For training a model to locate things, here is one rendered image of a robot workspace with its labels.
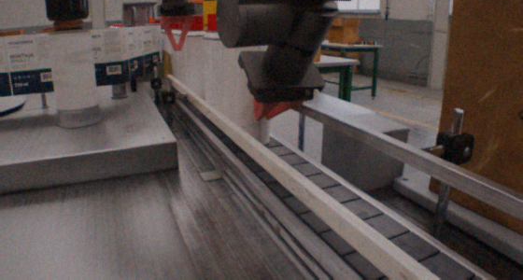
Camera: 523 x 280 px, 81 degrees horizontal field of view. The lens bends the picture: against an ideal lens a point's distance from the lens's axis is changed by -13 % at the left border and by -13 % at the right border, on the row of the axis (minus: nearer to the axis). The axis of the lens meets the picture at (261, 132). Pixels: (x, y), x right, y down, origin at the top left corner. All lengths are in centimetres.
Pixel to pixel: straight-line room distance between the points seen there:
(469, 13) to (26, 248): 58
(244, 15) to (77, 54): 45
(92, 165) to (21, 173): 11
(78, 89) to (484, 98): 66
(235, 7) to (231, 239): 25
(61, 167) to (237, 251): 32
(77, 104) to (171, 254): 42
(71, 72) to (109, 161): 21
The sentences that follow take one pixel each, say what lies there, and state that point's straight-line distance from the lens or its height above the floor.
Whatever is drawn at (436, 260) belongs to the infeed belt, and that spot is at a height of 88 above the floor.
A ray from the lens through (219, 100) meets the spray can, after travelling 64.
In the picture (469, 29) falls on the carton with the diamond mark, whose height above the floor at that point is 107.
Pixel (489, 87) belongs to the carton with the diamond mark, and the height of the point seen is 101.
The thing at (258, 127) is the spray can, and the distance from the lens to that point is 52.
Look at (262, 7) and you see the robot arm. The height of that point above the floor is 108.
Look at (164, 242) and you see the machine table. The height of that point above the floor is 83.
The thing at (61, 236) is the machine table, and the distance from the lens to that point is 47.
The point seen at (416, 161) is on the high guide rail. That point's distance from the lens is 32.
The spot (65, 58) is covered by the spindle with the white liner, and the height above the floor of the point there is 102.
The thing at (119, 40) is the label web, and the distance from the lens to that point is 95.
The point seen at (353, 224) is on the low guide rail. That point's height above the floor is 91.
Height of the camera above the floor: 107
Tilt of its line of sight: 18 degrees down
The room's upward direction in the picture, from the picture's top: straight up
